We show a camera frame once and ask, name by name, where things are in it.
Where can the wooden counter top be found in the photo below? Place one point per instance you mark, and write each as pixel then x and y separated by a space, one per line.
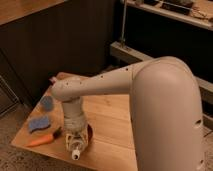
pixel 11 10

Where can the small red white box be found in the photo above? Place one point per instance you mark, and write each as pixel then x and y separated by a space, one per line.
pixel 53 80

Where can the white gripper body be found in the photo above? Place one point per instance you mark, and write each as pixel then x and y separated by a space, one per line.
pixel 76 141

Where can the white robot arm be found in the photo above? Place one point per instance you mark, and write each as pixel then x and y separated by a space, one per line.
pixel 165 110

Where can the blue wavy sponge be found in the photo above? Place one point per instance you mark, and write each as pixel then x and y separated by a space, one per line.
pixel 38 124

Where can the red-brown ceramic bowl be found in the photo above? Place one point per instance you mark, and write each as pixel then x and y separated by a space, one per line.
pixel 90 133

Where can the orange toy carrot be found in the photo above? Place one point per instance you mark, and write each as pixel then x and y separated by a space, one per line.
pixel 48 138

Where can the metal shelf frame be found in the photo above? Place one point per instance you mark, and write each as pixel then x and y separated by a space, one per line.
pixel 149 35

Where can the clear bottle with white cap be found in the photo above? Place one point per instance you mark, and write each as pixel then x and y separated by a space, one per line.
pixel 76 150

